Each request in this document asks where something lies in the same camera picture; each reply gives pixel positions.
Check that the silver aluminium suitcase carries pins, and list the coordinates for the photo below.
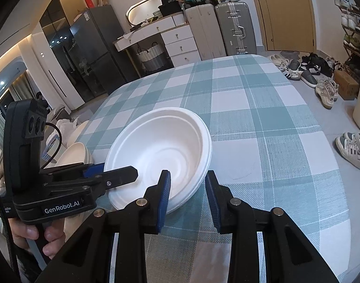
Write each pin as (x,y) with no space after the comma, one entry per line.
(236,28)

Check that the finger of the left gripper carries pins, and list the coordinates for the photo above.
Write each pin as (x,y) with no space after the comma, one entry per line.
(119,177)
(93,169)

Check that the white plastic bag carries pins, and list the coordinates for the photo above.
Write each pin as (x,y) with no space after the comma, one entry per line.
(66,128)

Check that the black bag on dresser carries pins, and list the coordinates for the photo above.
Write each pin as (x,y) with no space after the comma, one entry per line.
(169,7)

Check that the white drawer dresser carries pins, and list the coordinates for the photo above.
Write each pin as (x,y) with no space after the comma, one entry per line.
(175,33)

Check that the white foam bowl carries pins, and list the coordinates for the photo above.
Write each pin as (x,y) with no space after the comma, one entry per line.
(169,138)

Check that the woven laundry basket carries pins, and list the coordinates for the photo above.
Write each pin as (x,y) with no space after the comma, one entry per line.
(152,58)

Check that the person's left hand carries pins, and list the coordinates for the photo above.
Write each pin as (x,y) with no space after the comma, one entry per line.
(54,235)

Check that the dark grey refrigerator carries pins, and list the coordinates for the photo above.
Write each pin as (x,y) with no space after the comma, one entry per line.
(95,32)

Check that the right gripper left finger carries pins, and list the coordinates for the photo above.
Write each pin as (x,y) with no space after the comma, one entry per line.
(111,246)

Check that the white sneaker pair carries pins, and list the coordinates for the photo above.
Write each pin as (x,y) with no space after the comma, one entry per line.
(348,145)

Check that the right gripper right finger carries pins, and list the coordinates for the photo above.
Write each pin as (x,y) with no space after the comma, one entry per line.
(289,255)

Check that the shoe rack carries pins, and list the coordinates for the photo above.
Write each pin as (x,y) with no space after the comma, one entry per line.
(350,22)

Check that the brown cardboard box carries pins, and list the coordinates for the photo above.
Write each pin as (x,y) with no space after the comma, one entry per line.
(348,87)

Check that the cream bowl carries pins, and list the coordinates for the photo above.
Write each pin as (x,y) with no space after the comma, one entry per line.
(76,152)

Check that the beige suitcase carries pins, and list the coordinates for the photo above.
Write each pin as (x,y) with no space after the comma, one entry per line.
(206,31)

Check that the teal checked tablecloth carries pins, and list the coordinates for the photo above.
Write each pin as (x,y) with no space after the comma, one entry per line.
(267,146)

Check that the oval mirror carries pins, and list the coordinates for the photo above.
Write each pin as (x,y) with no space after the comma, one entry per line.
(141,11)

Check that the wooden door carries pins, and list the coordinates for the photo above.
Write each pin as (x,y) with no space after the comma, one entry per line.
(287,24)

